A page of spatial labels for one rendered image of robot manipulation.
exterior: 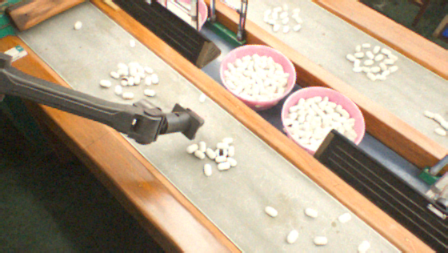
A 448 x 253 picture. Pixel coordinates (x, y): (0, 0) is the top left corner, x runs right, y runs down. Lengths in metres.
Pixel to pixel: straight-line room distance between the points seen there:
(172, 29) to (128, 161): 0.40
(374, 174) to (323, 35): 0.88
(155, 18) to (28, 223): 1.28
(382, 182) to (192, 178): 0.55
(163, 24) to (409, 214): 0.71
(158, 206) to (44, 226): 1.00
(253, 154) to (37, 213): 1.19
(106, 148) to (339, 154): 0.68
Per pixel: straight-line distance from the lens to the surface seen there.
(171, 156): 1.17
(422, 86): 1.55
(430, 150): 1.35
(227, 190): 1.12
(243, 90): 1.35
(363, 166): 0.81
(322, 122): 1.31
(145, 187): 1.10
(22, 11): 1.55
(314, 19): 1.65
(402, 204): 0.82
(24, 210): 2.07
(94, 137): 1.22
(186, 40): 0.98
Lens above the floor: 1.75
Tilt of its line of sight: 55 degrees down
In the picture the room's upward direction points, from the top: 6 degrees clockwise
